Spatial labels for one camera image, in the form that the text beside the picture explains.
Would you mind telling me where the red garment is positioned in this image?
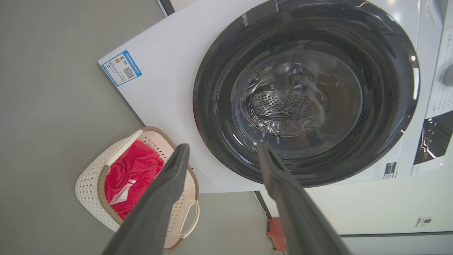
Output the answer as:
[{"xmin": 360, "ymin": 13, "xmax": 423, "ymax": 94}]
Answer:
[{"xmin": 104, "ymin": 141, "xmax": 165, "ymax": 220}]

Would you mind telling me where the orange plastic object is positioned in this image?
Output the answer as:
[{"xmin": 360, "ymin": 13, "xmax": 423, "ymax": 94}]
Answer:
[{"xmin": 266, "ymin": 218, "xmax": 287, "ymax": 253}]

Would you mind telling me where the grey control knob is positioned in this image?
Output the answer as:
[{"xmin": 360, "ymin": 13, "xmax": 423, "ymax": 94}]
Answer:
[{"xmin": 442, "ymin": 64, "xmax": 453, "ymax": 87}]

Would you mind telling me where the cream perforated laundry basket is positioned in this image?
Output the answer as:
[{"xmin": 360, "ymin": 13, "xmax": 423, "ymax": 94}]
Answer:
[{"xmin": 75, "ymin": 126, "xmax": 200, "ymax": 254}]

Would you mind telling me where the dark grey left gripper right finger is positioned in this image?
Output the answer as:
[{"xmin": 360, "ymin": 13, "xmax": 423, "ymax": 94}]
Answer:
[{"xmin": 258, "ymin": 143, "xmax": 353, "ymax": 255}]

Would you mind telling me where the white front-load washing machine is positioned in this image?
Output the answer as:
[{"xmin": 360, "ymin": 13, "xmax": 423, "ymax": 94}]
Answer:
[{"xmin": 98, "ymin": 0, "xmax": 453, "ymax": 194}]

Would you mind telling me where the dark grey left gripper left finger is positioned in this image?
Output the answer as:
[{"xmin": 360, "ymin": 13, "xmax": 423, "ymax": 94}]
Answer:
[{"xmin": 101, "ymin": 143, "xmax": 190, "ymax": 255}]

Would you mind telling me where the blue energy label sticker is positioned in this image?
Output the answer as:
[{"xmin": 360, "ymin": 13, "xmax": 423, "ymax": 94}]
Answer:
[{"xmin": 102, "ymin": 50, "xmax": 142, "ymax": 87}]

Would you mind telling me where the black round washer door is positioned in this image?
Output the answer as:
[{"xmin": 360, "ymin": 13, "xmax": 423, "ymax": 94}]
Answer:
[{"xmin": 193, "ymin": 0, "xmax": 420, "ymax": 188}]

